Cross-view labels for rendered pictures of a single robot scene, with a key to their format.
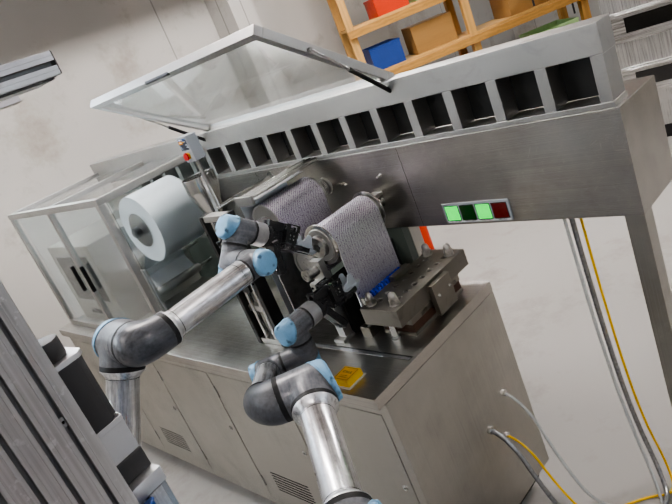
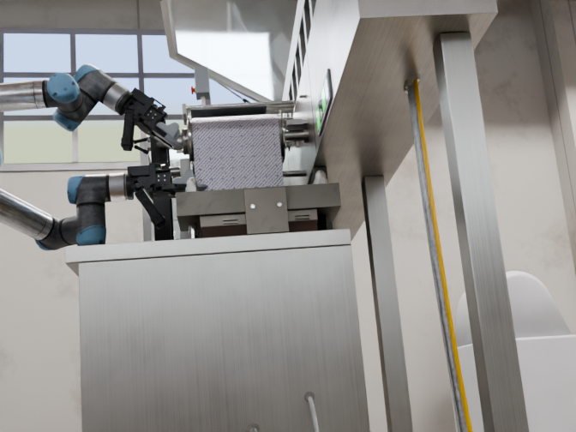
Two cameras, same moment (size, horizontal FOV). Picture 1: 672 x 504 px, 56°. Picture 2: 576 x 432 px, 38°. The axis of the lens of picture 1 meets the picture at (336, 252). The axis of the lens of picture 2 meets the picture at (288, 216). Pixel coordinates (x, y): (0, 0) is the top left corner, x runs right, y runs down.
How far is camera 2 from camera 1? 2.03 m
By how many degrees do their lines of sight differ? 47
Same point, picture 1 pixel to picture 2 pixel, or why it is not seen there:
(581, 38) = not seen: outside the picture
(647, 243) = (449, 121)
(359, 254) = (222, 161)
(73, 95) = not seen: hidden behind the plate
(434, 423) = (147, 341)
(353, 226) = (228, 128)
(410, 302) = (205, 195)
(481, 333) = (298, 285)
